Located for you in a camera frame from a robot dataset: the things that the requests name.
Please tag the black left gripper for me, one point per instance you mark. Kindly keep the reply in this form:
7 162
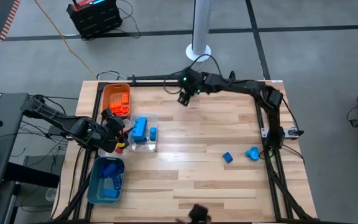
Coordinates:
110 132

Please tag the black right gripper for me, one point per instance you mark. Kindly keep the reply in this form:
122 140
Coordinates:
194 82

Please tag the red toy block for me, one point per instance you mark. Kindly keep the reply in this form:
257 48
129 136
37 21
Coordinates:
119 150

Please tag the light blue toy block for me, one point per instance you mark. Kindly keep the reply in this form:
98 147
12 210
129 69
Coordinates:
139 129

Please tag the orange toy block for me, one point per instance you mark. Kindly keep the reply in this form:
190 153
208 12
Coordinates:
122 111
116 104
125 98

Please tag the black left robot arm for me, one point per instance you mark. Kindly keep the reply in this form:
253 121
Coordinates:
61 119

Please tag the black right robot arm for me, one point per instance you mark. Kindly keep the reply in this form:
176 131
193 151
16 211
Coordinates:
244 87

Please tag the clear plastic bin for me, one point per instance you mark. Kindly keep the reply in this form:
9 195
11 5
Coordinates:
149 147
107 154

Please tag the black bar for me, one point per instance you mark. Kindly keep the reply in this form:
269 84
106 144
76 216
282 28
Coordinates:
154 76

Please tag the orange plastic bin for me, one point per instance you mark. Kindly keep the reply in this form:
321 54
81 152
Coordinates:
110 91

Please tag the teal plastic bin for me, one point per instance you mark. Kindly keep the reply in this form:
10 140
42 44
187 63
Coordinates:
93 186

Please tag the white tower fan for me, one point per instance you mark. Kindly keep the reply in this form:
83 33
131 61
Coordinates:
199 37

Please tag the clear cup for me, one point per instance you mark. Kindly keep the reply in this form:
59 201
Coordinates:
51 194

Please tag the black shelf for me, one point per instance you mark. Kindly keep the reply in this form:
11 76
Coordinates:
30 175

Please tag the grey outlet box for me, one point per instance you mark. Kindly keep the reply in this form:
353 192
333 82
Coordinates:
291 132

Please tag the black equipment case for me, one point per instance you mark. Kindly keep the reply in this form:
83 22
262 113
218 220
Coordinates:
95 21

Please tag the dark grey side desk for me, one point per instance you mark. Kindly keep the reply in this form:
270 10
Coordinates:
8 109

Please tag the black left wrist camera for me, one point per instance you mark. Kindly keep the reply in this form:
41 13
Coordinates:
107 114

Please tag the black table frame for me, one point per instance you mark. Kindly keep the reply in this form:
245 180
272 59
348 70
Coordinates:
151 83

